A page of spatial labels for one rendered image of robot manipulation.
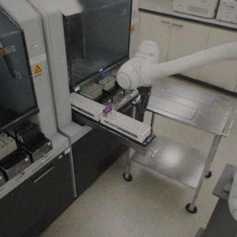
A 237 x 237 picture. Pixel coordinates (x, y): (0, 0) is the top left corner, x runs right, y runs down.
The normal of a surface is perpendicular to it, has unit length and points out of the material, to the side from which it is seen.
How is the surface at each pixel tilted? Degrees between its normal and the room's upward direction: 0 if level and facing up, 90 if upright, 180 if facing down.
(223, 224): 90
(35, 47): 90
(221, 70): 90
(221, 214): 90
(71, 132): 0
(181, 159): 0
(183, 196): 0
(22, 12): 29
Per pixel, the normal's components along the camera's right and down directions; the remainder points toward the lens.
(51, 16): 0.81, 0.37
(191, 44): -0.58, 0.47
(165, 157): 0.04, -0.80
